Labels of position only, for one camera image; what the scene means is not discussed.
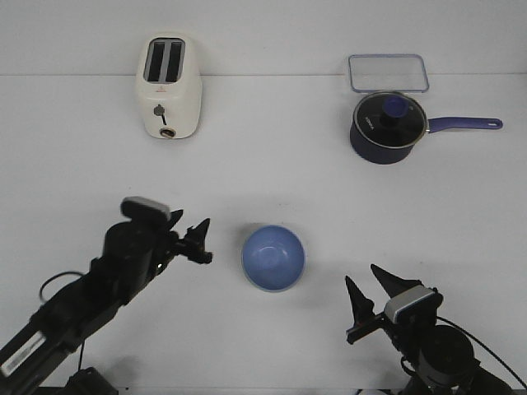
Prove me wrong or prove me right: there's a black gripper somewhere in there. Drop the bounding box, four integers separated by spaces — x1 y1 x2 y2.
100 209 212 284
345 264 436 362

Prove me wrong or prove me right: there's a blue plastic bowl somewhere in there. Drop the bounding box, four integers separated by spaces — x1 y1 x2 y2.
241 225 305 292

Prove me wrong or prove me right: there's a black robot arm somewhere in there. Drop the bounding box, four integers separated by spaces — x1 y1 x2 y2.
1 220 212 394
241 225 513 394

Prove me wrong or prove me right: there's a dark blue saucepan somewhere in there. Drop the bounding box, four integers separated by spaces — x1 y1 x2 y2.
349 117 503 165

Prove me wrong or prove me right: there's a white two-slot toaster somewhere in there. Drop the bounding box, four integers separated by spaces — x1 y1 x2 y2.
135 32 203 140

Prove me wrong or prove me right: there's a glass pot lid blue knob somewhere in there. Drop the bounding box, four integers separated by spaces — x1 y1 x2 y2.
353 91 427 128

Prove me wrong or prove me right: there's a clear plastic container lid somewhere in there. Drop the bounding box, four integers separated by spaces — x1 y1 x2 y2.
347 53 429 93

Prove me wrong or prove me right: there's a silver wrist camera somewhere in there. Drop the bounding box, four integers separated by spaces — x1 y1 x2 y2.
120 196 170 223
384 285 443 325

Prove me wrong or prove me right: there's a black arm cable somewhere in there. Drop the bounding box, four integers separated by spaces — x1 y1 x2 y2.
39 270 90 305
436 315 527 388

